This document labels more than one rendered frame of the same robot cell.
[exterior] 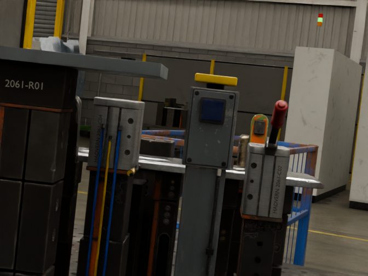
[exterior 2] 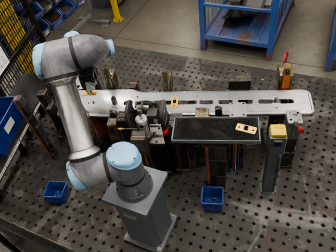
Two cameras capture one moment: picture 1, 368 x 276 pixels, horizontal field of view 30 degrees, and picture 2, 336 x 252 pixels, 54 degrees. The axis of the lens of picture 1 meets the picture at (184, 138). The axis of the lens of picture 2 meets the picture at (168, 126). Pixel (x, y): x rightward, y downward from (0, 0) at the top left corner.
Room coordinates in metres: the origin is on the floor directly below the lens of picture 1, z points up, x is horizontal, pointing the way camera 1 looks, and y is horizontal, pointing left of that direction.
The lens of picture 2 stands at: (0.07, 0.22, 2.23)
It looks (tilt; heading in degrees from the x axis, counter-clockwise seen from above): 47 degrees down; 12
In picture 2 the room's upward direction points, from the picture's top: 11 degrees counter-clockwise
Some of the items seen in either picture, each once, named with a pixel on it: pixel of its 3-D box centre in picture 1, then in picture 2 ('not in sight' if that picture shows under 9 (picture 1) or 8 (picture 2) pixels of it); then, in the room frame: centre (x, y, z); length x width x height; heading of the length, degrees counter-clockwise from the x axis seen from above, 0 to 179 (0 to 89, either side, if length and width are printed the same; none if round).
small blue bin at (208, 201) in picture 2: not in sight; (212, 199); (0.91, 0.25, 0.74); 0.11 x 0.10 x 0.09; 87
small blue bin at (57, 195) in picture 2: not in sight; (57, 193); (0.94, 1.09, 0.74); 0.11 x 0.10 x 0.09; 87
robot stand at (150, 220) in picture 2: not in sight; (143, 209); (0.77, 0.55, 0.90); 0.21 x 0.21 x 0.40; 71
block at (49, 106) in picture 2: not in sight; (61, 119); (1.40, 1.17, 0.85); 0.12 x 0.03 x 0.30; 177
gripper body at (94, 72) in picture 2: not in sight; (85, 70); (1.38, 0.87, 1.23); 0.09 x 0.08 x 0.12; 87
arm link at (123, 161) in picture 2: not in sight; (124, 162); (0.77, 0.56, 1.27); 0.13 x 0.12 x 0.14; 107
